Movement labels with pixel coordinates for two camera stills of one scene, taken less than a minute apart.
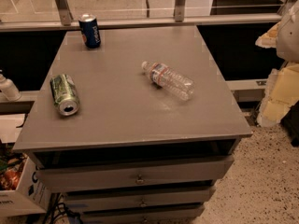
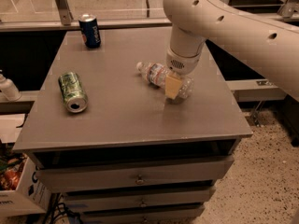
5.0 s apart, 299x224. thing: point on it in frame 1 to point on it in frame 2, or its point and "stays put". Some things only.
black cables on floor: (56, 208) stays put
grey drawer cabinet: (136, 131) stays put
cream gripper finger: (280, 94) to (172, 86)
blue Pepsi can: (90, 31) stays put
